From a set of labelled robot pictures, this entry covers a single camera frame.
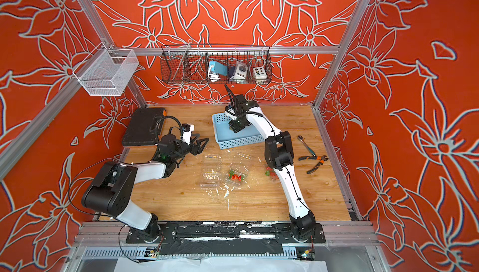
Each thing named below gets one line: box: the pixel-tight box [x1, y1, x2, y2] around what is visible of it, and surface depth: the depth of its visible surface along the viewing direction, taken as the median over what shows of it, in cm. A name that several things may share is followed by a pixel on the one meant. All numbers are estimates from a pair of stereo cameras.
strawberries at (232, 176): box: [228, 170, 246, 182], surface depth 89 cm
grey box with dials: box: [232, 62, 249, 80], surface depth 93 cm
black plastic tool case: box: [122, 107, 166, 147], surface depth 102 cm
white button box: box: [253, 66, 267, 80], surface depth 96 cm
